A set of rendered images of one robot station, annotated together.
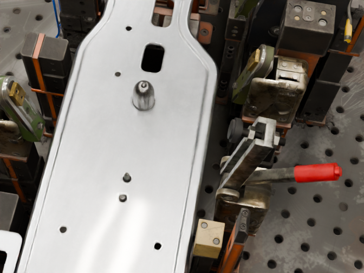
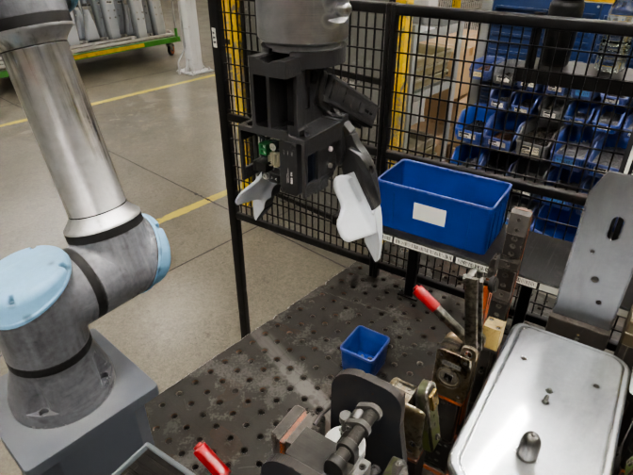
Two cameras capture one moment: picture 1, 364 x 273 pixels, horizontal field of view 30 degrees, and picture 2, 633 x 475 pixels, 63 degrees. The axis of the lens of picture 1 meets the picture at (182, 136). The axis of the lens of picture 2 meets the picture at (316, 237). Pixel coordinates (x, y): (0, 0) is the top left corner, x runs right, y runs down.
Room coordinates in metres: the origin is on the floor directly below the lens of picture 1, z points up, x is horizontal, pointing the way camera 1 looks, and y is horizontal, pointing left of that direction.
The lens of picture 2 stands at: (1.10, 0.03, 1.73)
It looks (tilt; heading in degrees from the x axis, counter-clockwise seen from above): 31 degrees down; 210
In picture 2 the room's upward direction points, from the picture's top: straight up
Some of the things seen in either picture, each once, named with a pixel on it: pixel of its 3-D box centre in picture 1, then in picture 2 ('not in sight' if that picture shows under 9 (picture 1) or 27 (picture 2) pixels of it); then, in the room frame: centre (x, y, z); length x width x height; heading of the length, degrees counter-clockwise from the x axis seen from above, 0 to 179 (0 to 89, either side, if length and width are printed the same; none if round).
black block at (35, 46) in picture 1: (54, 93); not in sight; (0.55, 0.23, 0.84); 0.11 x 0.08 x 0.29; 87
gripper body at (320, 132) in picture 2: not in sight; (300, 116); (0.72, -0.20, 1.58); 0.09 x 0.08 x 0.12; 177
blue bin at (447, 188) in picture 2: not in sight; (441, 204); (-0.10, -0.28, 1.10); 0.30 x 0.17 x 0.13; 87
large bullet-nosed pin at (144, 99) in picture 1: (143, 95); (528, 447); (0.48, 0.06, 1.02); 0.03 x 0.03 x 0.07
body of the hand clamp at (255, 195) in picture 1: (232, 225); (446, 408); (0.34, -0.09, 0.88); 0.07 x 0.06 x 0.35; 87
